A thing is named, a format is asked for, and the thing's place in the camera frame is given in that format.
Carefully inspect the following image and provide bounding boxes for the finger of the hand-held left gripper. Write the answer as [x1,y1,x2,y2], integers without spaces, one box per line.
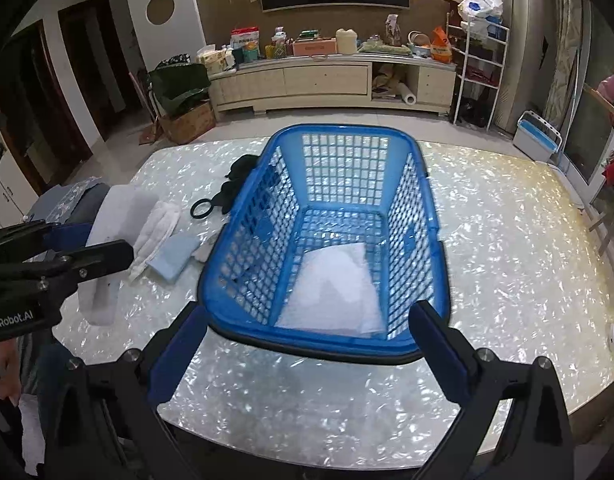
[51,222,95,253]
[42,239,136,292]

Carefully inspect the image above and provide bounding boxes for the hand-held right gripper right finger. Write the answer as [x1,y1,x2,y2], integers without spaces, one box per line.
[409,300,575,480]

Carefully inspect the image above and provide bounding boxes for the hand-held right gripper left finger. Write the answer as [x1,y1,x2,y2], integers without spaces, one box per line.
[44,300,208,480]

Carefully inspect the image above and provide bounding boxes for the thick foam block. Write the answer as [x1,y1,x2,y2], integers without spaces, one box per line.
[80,185,158,326]

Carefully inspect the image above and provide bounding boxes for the white quilted towel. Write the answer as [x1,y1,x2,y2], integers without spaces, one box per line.
[127,200,182,282]

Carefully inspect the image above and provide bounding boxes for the light blue cloth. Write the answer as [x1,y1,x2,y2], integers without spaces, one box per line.
[148,234,203,283]

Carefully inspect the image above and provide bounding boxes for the black glove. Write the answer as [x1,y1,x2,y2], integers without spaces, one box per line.
[218,155,262,217]

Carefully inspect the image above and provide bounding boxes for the blue plastic basket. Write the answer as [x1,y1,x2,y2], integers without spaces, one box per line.
[197,124,450,367]

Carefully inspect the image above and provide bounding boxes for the person's left hand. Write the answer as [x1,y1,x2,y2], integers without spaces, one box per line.
[0,344,23,403]

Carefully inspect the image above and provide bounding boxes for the grey patterned cloth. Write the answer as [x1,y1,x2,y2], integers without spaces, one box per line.
[24,177,110,228]

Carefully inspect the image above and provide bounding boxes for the white cloth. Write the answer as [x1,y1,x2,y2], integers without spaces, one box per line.
[18,392,47,477]

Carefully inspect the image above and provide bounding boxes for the brown broom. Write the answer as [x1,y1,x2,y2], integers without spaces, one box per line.
[130,72,164,145]

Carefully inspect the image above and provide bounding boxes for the woven brown box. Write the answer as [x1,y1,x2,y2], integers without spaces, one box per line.
[159,102,217,145]

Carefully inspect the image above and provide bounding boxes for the dark wooden door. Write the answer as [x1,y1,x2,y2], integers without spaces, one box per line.
[57,0,133,143]

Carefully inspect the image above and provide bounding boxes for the dark green bag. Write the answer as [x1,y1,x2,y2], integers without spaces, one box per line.
[148,54,212,116]

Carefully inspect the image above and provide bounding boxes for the cream tissue box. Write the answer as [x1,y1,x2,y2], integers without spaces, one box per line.
[196,46,236,75]

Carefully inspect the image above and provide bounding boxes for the blue and white bucket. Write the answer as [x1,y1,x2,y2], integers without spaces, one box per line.
[514,110,562,163]

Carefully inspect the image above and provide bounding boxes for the white red-label bag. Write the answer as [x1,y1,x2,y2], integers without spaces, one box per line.
[230,27,260,63]

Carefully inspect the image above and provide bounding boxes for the cream television cabinet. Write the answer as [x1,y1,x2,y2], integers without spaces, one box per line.
[207,54,458,118]

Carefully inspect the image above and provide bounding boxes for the pink box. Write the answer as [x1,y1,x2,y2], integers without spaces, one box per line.
[292,39,338,57]

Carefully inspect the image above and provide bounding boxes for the orange packet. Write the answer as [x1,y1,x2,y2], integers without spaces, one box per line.
[429,26,452,63]

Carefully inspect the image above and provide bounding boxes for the green flat packet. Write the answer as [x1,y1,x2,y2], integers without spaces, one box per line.
[359,40,413,55]

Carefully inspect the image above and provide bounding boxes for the stacked bowls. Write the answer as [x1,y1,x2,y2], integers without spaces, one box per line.
[408,30,433,57]

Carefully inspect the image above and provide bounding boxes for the cream jar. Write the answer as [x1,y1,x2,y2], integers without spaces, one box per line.
[335,28,359,54]

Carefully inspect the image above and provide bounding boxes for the brown snack bag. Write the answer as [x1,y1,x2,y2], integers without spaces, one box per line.
[384,14,403,47]

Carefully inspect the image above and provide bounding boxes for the patterned curtain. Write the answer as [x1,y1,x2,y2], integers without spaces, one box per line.
[542,0,588,126]

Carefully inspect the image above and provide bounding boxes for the white plastic bag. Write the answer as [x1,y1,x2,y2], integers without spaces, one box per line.
[457,0,504,25]

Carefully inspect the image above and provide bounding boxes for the black ring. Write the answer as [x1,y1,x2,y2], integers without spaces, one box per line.
[190,198,216,221]

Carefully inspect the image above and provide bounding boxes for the white wire rack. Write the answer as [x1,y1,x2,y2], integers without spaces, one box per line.
[452,22,510,128]

